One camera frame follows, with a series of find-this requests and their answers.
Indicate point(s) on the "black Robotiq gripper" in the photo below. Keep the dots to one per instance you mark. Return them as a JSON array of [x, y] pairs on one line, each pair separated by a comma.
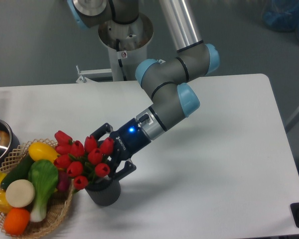
[[128, 140]]

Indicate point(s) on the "red tulip bouquet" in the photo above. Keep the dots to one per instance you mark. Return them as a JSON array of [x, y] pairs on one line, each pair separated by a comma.
[[84, 163]]

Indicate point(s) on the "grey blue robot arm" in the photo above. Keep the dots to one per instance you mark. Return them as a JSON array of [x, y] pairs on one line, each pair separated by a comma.
[[165, 82]]

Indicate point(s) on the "dark grey ribbed vase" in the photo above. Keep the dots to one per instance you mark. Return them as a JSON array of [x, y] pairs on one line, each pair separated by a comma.
[[105, 191]]

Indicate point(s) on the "purple red radish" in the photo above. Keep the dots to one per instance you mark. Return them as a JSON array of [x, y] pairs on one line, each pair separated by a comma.
[[63, 182]]

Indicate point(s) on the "green bok choy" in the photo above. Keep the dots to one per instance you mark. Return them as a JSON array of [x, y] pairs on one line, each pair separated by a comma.
[[44, 177]]

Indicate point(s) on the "yellow squash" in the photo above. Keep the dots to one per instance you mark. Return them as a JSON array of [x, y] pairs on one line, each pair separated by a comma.
[[39, 151]]

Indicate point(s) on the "woven wicker basket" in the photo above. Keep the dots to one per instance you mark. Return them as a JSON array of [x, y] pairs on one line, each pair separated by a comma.
[[58, 204]]

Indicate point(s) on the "green cucumber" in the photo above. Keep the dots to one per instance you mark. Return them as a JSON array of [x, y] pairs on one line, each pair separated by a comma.
[[19, 172]]

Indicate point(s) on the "round cream bun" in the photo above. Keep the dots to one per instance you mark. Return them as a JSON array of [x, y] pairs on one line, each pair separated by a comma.
[[20, 193]]

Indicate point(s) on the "orange fruit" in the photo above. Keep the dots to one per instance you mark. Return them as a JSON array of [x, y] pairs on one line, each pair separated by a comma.
[[16, 221]]

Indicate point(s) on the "yellow bell pepper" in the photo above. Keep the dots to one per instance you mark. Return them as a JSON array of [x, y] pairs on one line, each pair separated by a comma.
[[5, 207]]

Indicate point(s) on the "blue plastic bag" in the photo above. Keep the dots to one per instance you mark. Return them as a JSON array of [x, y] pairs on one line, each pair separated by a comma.
[[281, 15]]

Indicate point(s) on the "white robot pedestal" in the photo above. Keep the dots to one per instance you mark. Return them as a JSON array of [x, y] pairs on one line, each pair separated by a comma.
[[127, 47]]

